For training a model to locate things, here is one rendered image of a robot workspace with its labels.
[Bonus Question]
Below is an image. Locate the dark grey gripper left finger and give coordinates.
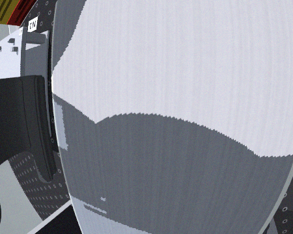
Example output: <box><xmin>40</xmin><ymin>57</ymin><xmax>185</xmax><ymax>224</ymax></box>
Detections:
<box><xmin>0</xmin><ymin>75</ymin><xmax>57</xmax><ymax>183</ymax></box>

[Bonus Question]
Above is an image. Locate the white well plate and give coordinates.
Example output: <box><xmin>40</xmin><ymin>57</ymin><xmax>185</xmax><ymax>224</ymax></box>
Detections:
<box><xmin>51</xmin><ymin>2</ymin><xmax>293</xmax><ymax>234</ymax></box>

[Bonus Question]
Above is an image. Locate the white label with black lettering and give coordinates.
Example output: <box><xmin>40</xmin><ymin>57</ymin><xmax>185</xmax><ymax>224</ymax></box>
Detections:
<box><xmin>28</xmin><ymin>17</ymin><xmax>38</xmax><ymax>32</ymax></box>

